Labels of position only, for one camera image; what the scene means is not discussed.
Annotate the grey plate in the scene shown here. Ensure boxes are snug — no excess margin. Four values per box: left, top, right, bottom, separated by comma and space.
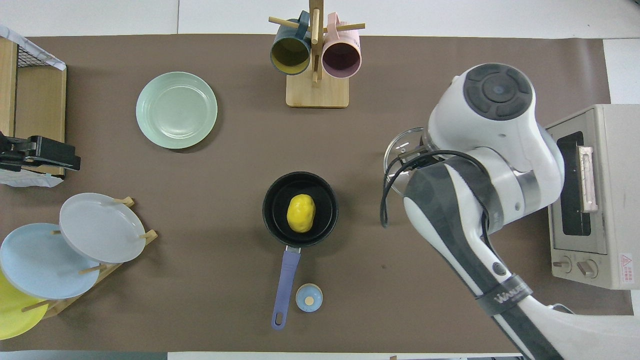
59, 192, 147, 264

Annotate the black pot purple handle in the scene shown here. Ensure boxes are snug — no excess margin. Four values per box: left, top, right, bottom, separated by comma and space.
262, 171, 339, 331

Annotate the light green plate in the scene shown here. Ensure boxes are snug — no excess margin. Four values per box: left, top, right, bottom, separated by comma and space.
135, 71, 219, 150

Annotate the wooden mug tree stand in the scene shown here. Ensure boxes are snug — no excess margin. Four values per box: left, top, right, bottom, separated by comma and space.
268, 0, 366, 109

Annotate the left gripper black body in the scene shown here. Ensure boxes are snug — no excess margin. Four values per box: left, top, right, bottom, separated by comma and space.
0, 133, 80, 173

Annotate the pink ribbed mug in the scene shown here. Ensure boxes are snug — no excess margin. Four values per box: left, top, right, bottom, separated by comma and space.
321, 12, 362, 79

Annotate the black wire basket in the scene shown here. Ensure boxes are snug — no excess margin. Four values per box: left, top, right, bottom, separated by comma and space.
16, 42, 63, 69

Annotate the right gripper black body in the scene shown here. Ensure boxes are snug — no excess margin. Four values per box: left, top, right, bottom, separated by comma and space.
398, 145, 444, 169

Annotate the white plastic sheet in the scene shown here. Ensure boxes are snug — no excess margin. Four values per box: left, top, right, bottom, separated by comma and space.
0, 167, 65, 189

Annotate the dark teal mug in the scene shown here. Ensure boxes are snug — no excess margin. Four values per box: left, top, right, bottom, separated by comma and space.
270, 11, 312, 76

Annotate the cream toaster oven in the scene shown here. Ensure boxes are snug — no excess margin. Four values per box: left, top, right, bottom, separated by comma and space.
545, 104, 640, 291

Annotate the yellow potato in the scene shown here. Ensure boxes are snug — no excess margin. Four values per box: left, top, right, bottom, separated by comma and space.
286, 194, 317, 234

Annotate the brown paper table mat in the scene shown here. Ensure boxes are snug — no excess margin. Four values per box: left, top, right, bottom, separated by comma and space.
0, 34, 638, 353

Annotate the light blue plate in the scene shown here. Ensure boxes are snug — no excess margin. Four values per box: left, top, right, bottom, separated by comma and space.
0, 223, 101, 300

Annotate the yellow plate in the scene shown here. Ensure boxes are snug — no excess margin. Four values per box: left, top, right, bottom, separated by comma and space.
0, 270, 49, 341

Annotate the wooden plate rack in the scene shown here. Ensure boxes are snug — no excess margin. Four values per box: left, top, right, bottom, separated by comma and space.
21, 196, 159, 319

